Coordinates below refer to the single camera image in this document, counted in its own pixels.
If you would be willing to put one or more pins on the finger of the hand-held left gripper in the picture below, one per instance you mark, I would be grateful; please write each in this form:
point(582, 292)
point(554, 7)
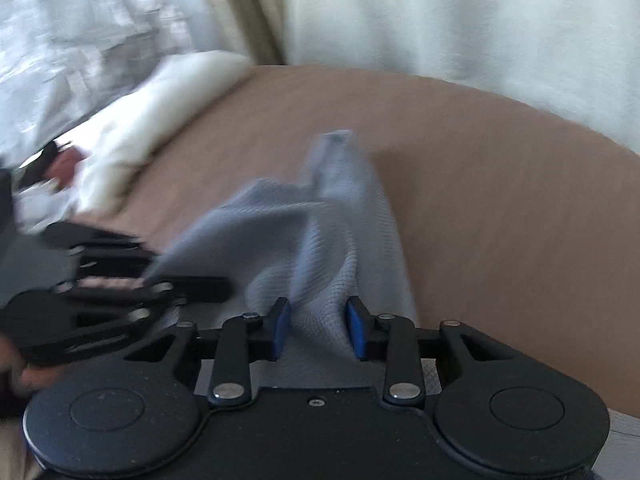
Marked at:
point(200, 287)
point(120, 252)

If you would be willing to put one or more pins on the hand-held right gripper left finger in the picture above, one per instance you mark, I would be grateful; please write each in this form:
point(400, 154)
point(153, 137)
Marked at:
point(281, 330)

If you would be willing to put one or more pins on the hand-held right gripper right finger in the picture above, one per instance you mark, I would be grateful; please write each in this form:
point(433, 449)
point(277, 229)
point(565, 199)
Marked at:
point(356, 330)

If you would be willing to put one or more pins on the light blue knit garment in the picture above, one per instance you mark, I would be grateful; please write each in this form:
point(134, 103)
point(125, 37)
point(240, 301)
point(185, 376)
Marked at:
point(325, 260)

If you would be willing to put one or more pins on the person's left hand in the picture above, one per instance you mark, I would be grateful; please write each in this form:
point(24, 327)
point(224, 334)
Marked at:
point(37, 379)

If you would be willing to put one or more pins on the crumpled white cloth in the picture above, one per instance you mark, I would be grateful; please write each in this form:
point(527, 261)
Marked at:
point(45, 205)

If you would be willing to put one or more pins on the dark red bundle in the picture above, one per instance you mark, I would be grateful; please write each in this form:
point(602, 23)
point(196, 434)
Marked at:
point(60, 162)

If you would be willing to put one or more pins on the cream pillow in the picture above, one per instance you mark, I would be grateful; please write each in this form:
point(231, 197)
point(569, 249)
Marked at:
point(150, 120)

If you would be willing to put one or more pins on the brown bed sheet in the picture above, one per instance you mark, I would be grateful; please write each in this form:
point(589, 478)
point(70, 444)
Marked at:
point(500, 210)

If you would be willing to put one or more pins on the crinkled silver sheet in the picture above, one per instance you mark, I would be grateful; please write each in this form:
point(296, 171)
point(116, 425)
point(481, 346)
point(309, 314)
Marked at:
point(75, 35)

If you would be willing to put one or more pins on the beige curtain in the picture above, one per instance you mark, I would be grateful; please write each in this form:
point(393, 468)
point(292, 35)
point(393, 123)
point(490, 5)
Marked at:
point(240, 5)

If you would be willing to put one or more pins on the grey cloth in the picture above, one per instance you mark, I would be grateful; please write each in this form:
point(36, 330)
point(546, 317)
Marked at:
point(620, 447)

